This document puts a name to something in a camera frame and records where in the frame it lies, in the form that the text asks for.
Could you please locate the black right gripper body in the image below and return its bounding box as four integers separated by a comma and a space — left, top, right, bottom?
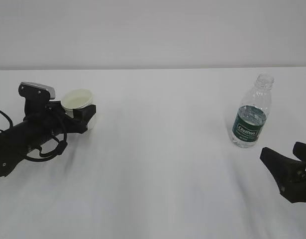
282, 164, 306, 203

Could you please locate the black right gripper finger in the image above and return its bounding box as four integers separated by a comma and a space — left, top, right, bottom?
260, 147, 306, 195
293, 142, 306, 163

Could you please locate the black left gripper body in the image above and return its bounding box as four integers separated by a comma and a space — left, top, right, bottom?
40, 103, 86, 140

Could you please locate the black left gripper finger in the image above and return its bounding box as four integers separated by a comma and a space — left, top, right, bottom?
45, 101, 67, 117
70, 104, 96, 133

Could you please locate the white paper cup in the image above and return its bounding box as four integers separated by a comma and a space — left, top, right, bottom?
60, 89, 97, 133

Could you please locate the clear green-label water bottle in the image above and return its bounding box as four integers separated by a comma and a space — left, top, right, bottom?
231, 74, 274, 148

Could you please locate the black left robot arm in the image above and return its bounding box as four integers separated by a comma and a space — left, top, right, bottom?
0, 101, 96, 177

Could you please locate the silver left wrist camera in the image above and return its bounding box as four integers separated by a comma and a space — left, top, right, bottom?
18, 82, 56, 117

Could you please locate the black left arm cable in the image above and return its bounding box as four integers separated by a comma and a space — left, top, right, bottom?
0, 107, 69, 161

